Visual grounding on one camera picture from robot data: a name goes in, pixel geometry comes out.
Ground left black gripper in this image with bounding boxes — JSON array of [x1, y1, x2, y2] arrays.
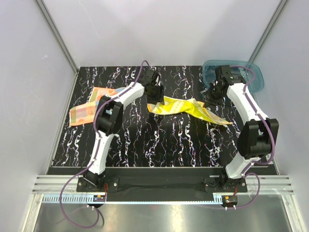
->
[[146, 84, 164, 106]]

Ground yellow crocodile towel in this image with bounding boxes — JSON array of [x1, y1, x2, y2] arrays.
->
[[147, 96, 232, 125]]

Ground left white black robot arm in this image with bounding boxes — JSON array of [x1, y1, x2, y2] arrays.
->
[[83, 69, 164, 191]]

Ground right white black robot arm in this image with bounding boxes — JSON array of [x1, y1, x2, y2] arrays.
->
[[206, 65, 279, 192]]

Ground blue transparent plastic bin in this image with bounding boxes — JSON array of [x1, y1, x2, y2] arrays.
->
[[202, 59, 266, 94]]

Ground orange blue patterned towel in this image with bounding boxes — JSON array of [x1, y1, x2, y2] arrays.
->
[[69, 87, 125, 127]]

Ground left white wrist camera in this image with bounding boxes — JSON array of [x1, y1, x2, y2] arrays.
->
[[153, 73, 161, 86]]

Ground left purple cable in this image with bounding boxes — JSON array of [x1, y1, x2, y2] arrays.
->
[[59, 59, 150, 229]]

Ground purple cable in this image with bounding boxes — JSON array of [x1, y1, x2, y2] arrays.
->
[[200, 65, 276, 208], [59, 59, 150, 229]]

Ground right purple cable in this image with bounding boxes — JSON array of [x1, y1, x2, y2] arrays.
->
[[200, 65, 276, 208]]

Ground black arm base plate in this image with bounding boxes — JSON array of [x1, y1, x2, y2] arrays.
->
[[77, 166, 249, 203]]

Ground right aluminium frame post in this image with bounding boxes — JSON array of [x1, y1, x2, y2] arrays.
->
[[248, 0, 289, 63]]

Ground aluminium frame post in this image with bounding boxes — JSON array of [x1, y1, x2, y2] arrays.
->
[[34, 0, 79, 74], [248, 0, 289, 63]]

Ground left aluminium frame post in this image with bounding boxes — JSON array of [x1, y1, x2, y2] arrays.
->
[[34, 0, 79, 74]]

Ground aluminium rail with slots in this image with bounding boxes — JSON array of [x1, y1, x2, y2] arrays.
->
[[32, 175, 294, 205]]

